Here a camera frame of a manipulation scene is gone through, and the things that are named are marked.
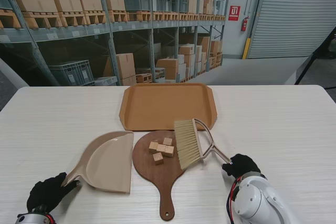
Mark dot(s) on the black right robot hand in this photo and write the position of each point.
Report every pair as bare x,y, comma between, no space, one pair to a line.
242,165

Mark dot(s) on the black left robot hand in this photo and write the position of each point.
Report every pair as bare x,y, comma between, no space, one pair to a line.
46,194

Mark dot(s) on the beige plastic dustpan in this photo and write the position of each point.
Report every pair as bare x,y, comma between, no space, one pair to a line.
110,161

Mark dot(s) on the small wooden cube block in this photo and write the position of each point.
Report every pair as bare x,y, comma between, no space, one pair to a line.
168,151
160,148
167,140
158,158
153,147

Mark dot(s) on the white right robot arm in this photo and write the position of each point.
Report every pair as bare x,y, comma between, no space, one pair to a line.
254,200

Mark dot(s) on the dark round wooden cutting board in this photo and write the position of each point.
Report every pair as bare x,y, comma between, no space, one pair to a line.
162,182

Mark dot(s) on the orange-brown serving tray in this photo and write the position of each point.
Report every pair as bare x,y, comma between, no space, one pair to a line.
168,103

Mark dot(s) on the yellow bollard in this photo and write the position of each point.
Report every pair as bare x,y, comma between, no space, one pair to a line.
246,48

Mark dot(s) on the grey plastic crate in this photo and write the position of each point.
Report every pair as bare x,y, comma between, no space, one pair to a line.
136,1
165,3
181,3
71,73

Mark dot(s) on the black tripod stand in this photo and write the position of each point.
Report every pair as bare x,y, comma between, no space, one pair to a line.
314,54

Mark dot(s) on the red fire extinguisher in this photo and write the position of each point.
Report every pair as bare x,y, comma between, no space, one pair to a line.
244,24

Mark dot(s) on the grey metal shelving rack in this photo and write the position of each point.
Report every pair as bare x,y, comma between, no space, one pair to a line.
151,45

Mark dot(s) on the grey roller shutter door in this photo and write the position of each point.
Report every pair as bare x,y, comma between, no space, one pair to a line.
294,11

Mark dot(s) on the orange wooden pallet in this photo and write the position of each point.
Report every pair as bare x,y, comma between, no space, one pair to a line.
140,12
39,14

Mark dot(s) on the red wall sign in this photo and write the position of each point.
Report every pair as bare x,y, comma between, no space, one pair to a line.
234,12

